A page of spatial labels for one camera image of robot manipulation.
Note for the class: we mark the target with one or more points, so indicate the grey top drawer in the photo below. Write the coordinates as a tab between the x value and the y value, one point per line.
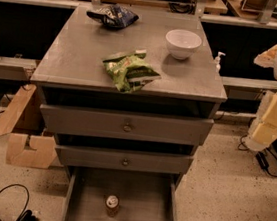
125	125

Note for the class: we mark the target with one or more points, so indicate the orange soda can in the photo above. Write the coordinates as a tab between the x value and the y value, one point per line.
112	205

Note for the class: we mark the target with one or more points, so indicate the green chip bag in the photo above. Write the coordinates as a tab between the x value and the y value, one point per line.
129	70

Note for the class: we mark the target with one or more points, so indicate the grey drawer cabinet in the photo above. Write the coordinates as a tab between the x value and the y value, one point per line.
72	74

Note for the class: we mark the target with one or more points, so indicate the black cable power brick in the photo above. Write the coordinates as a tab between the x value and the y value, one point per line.
261	157

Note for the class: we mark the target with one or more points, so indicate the blue chip bag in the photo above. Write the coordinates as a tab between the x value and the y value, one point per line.
114	16

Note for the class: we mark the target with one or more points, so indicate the grey open bottom drawer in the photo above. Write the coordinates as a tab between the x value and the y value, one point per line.
142	196

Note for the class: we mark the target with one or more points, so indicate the grey middle drawer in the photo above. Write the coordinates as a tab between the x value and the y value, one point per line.
123	159

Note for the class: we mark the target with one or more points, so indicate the white pump bottle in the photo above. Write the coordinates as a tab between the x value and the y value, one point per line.
217	61

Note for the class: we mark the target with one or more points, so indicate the white ceramic bowl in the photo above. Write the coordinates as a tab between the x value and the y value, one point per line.
181	44

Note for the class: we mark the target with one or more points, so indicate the wooden plank structure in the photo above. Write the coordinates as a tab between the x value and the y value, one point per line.
29	144

